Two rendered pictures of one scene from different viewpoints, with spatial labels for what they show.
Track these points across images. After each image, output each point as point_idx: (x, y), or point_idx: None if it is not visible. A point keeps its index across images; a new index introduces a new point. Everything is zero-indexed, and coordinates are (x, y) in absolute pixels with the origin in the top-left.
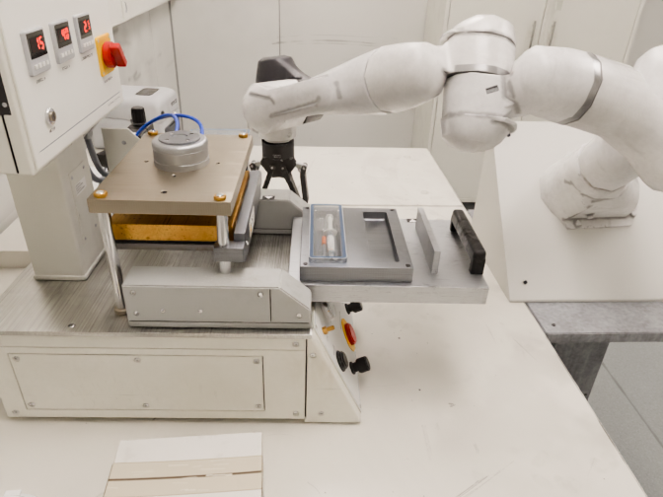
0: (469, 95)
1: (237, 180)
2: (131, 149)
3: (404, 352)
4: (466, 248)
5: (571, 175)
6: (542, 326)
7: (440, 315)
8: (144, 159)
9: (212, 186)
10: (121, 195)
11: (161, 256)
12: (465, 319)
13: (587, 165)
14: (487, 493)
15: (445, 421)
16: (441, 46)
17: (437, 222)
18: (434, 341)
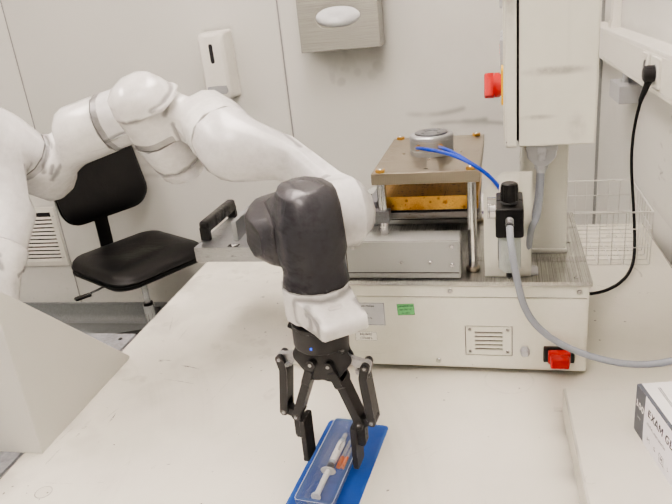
0: None
1: (389, 146)
2: (480, 157)
3: (269, 322)
4: (229, 212)
5: (23, 259)
6: (131, 339)
7: (209, 348)
8: (463, 152)
9: (406, 143)
10: (463, 136)
11: (466, 248)
12: (190, 345)
13: (28, 234)
14: (278, 269)
15: (274, 290)
16: (186, 96)
17: (213, 245)
18: (237, 329)
